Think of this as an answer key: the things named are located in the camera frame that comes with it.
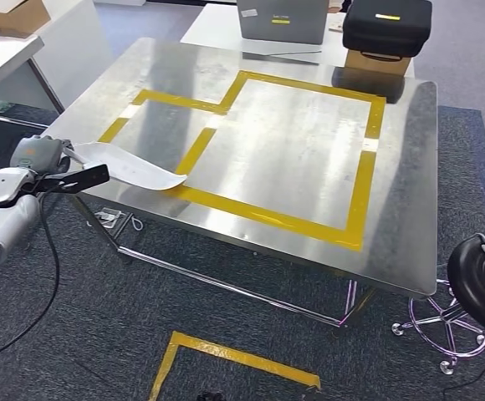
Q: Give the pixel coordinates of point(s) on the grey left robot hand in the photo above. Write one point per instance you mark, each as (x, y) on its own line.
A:
(42, 155)

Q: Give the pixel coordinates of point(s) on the white curved plastic part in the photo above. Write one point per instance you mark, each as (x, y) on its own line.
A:
(134, 169)

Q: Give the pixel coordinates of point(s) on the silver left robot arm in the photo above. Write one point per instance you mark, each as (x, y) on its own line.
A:
(0, 232)

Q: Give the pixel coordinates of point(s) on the steel workbench table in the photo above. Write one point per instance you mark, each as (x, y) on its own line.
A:
(405, 221)

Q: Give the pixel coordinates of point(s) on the steel side table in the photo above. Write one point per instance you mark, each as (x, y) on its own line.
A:
(0, 61)

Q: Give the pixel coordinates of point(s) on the open cardboard box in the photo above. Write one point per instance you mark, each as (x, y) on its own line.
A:
(20, 16)

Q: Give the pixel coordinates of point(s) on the white table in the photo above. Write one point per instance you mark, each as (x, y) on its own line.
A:
(208, 27)

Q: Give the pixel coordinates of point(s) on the grey laptop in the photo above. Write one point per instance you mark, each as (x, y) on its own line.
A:
(282, 30)

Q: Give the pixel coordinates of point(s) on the small white device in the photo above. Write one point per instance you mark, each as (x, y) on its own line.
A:
(336, 23)

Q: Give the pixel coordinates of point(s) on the black carrying case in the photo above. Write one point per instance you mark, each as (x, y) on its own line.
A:
(387, 30)

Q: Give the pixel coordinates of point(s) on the black round stool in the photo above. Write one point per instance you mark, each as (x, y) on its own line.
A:
(476, 288)

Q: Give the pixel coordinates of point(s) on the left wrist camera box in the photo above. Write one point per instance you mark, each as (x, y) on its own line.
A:
(88, 177)

